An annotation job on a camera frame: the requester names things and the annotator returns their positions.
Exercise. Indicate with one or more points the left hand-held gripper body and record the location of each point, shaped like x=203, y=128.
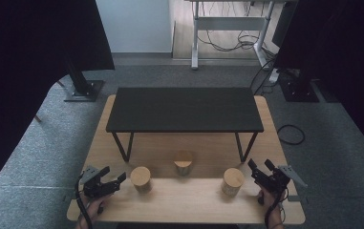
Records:
x=93, y=189

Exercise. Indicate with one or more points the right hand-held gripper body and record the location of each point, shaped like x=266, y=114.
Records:
x=273, y=182

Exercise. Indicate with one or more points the glass jar with wooden lid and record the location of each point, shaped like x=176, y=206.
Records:
x=232, y=179
x=140, y=178
x=183, y=160

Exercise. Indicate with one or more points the black shelf with metal legs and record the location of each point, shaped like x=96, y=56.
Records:
x=186, y=109

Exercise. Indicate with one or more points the person's left hand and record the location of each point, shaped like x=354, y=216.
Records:
x=93, y=208

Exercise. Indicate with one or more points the person's right hand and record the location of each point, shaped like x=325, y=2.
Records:
x=273, y=206

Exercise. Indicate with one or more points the black metal stand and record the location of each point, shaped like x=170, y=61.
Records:
x=81, y=86

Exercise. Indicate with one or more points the white power strip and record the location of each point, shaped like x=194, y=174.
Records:
x=274, y=76

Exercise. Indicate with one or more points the black curtain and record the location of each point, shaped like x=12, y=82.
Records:
x=17, y=63
x=345, y=47

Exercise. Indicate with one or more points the grey table bracket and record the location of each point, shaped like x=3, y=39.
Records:
x=293, y=198

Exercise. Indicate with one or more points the black stand base plate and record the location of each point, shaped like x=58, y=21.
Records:
x=299, y=90

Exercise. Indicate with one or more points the grey desk frame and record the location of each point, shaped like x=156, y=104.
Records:
x=230, y=23

